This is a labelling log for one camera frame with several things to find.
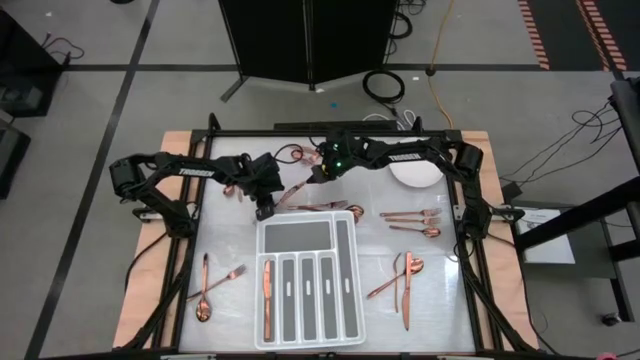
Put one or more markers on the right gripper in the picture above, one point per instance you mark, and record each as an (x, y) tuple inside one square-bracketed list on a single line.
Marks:
[(340, 155)]

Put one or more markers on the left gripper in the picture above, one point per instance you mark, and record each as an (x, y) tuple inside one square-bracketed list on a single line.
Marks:
[(262, 175)]

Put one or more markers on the copper spoon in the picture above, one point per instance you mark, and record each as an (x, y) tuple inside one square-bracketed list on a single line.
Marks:
[(356, 212), (430, 232), (203, 311), (416, 265), (230, 191)]

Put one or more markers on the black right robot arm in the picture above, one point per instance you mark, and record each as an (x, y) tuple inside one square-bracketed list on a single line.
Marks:
[(405, 157)]

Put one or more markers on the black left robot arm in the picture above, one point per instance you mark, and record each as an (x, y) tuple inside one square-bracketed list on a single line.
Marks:
[(195, 172)]

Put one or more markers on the white cutlery organizer tray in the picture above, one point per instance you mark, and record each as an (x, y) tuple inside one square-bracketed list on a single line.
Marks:
[(297, 237)]

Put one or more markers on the white round plate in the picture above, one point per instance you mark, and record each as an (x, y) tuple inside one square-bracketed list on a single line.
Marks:
[(415, 175)]

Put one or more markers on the white table cover sheet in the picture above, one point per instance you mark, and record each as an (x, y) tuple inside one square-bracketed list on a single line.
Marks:
[(235, 330)]

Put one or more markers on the black room divider panel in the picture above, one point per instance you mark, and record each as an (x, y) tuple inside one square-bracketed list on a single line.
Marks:
[(310, 40)]

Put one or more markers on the black power brick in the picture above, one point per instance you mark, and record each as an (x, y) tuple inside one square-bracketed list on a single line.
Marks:
[(511, 191)]

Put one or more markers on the white paper sheet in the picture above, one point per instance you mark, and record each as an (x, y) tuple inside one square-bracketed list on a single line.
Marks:
[(545, 245)]

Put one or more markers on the black box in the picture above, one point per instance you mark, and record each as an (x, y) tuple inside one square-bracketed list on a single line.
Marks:
[(10, 155)]

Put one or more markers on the black metal stand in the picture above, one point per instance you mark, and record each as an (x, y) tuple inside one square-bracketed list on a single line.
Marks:
[(580, 215)]

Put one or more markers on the black equipment cart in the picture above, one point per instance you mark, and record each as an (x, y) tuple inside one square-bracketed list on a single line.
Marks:
[(25, 50)]

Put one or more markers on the black caster wheel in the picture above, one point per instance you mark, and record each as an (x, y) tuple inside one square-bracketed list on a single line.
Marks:
[(611, 318)]

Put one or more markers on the pink round object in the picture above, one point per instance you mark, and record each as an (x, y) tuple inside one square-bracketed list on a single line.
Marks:
[(607, 356)]

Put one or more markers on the black aluminium table frame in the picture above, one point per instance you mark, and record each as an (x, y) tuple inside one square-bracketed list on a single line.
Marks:
[(250, 133)]

